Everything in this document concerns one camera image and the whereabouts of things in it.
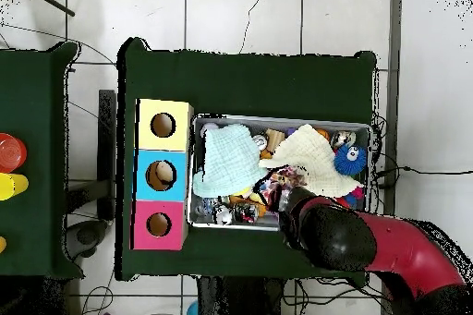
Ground shallow clear mesh bin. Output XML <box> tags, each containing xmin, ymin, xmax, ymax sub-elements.
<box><xmin>187</xmin><ymin>113</ymin><xmax>372</xmax><ymax>233</ymax></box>

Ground wooden box with three holes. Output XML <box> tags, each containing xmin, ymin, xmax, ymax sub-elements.
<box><xmin>130</xmin><ymin>98</ymin><xmax>195</xmax><ymax>251</ymax></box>

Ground mint waffle cloth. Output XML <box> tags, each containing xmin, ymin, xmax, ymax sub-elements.
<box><xmin>191</xmin><ymin>123</ymin><xmax>271</xmax><ymax>199</ymax></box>

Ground silver drink can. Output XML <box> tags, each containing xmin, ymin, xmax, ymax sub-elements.
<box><xmin>251</xmin><ymin>133</ymin><xmax>269</xmax><ymax>151</ymax></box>

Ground plain wooden block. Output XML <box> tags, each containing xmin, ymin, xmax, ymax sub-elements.
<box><xmin>263</xmin><ymin>127</ymin><xmax>286</xmax><ymax>153</ymax></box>

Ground crushed black and red can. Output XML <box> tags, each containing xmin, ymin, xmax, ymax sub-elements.
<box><xmin>233</xmin><ymin>201</ymin><xmax>260</xmax><ymax>224</ymax></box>

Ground crushed black and white can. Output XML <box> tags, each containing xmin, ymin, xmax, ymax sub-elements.
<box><xmin>212</xmin><ymin>203</ymin><xmax>234</xmax><ymax>226</ymax></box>

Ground dark green table cloth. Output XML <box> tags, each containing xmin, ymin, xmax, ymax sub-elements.
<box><xmin>114</xmin><ymin>36</ymin><xmax>378</xmax><ymax>288</ymax></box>

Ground cream waffle cloth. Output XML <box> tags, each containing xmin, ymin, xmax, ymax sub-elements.
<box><xmin>258</xmin><ymin>123</ymin><xmax>365</xmax><ymax>198</ymax></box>

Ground labelled tin can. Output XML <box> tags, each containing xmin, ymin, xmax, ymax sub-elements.
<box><xmin>330</xmin><ymin>129</ymin><xmax>358</xmax><ymax>150</ymax></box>

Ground blue spiky ball with eyes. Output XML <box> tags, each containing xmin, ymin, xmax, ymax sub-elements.
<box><xmin>333</xmin><ymin>143</ymin><xmax>368</xmax><ymax>176</ymax></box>

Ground black upright stand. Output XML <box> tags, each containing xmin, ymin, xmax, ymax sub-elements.
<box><xmin>97</xmin><ymin>89</ymin><xmax>117</xmax><ymax>222</ymax></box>

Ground grey round base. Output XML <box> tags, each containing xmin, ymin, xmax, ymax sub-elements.
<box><xmin>65</xmin><ymin>219</ymin><xmax>109</xmax><ymax>260</ymax></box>

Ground neighbouring green covered table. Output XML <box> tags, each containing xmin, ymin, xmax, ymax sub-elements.
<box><xmin>0</xmin><ymin>41</ymin><xmax>86</xmax><ymax>281</ymax></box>

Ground red plastic cup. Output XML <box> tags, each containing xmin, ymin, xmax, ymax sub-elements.
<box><xmin>0</xmin><ymin>132</ymin><xmax>28</xmax><ymax>174</ymax></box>

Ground yellow plastic cup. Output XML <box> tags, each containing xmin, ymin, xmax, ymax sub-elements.
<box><xmin>0</xmin><ymin>172</ymin><xmax>30</xmax><ymax>201</ymax></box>

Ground dark tripod leg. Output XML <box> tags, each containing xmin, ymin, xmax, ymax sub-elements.
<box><xmin>14</xmin><ymin>0</ymin><xmax>77</xmax><ymax>18</ymax></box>

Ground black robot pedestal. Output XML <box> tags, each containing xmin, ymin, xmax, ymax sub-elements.
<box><xmin>197</xmin><ymin>275</ymin><xmax>285</xmax><ymax>315</ymax></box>

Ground black power cable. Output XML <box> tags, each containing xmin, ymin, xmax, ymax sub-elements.
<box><xmin>372</xmin><ymin>165</ymin><xmax>473</xmax><ymax>188</ymax></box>

